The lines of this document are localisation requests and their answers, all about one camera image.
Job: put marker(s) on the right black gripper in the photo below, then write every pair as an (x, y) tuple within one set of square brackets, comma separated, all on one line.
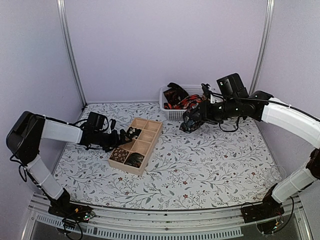
[(205, 115)]

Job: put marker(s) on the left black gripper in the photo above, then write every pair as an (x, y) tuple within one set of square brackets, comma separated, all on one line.
[(116, 142)]

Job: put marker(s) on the dark floral tie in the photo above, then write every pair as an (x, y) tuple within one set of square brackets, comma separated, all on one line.
[(189, 124)]

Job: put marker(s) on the wooden compartment box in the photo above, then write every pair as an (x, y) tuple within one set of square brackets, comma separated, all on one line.
[(145, 144)]

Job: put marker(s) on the white plastic basket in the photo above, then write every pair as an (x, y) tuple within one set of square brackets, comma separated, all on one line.
[(177, 114)]

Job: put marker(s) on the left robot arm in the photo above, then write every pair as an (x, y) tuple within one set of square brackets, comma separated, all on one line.
[(32, 132)]

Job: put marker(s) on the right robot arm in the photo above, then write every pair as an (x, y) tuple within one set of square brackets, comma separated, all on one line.
[(233, 101)]

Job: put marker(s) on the rolled tie with white dots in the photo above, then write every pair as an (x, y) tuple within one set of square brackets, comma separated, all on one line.
[(133, 132)]

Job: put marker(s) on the red black tie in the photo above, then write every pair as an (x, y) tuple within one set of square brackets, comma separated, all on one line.
[(190, 100)]

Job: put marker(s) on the rolled brown patterned tie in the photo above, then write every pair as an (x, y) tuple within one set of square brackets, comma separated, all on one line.
[(119, 155)]

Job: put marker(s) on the rolled dark tie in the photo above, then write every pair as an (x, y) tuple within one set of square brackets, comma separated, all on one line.
[(135, 159)]

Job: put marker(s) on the dark patterned tie in basket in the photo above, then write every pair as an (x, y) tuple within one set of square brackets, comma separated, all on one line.
[(175, 93)]

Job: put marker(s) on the floral tablecloth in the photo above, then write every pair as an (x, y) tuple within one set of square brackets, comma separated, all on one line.
[(215, 166)]

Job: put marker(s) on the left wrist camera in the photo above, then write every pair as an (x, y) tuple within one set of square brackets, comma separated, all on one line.
[(112, 125)]

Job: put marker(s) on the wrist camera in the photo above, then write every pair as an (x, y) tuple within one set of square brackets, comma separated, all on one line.
[(112, 125), (208, 93)]

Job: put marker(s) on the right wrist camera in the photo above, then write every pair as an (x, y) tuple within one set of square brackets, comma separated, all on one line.
[(208, 93)]

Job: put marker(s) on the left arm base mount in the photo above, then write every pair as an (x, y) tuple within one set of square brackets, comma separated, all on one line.
[(72, 210)]

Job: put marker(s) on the front aluminium rail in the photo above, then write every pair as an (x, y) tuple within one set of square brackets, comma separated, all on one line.
[(113, 223)]

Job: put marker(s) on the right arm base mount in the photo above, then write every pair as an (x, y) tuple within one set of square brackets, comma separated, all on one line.
[(268, 208)]

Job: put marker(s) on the right aluminium frame post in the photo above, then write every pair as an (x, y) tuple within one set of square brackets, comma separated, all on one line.
[(270, 5)]

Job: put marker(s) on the aluminium frame post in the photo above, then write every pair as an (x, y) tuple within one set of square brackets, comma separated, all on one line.
[(62, 13), (270, 5)]

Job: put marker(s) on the left aluminium frame post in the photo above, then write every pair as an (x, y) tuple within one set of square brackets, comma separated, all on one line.
[(62, 13)]

